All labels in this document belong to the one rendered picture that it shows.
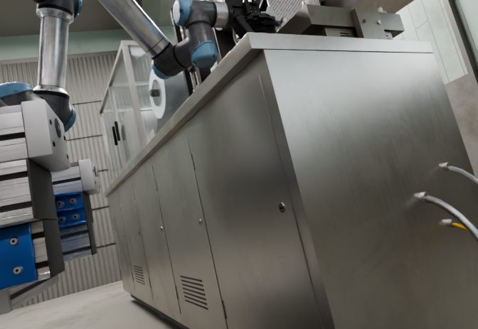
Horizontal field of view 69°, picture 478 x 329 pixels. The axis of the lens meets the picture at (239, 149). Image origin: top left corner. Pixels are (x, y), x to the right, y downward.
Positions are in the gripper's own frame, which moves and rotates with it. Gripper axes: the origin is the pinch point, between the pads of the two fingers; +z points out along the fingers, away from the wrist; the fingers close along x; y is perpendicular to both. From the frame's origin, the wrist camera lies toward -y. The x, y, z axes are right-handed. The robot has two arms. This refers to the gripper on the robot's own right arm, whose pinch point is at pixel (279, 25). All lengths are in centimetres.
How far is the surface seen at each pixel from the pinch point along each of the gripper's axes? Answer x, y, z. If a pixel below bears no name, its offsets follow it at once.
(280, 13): -0.2, 4.5, 1.9
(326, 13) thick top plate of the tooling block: -20.0, -8.5, 0.3
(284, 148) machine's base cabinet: -25, -45, -29
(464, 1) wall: 31, 50, 202
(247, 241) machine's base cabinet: 0, -64, -29
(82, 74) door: 374, 154, -13
